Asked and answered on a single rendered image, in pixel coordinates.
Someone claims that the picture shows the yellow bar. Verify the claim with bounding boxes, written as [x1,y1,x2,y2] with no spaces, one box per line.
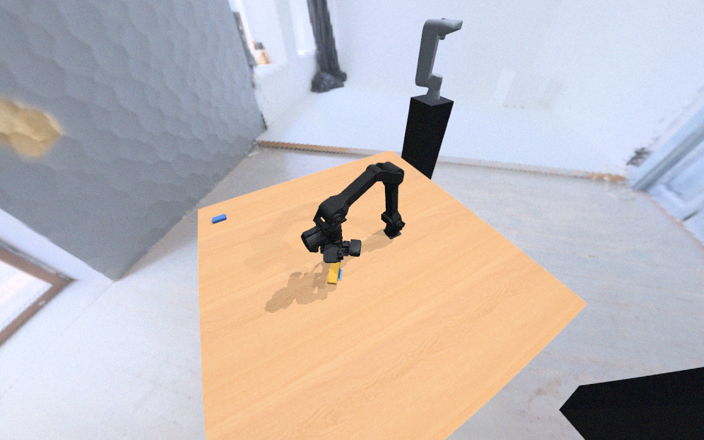
[327,262,340,285]

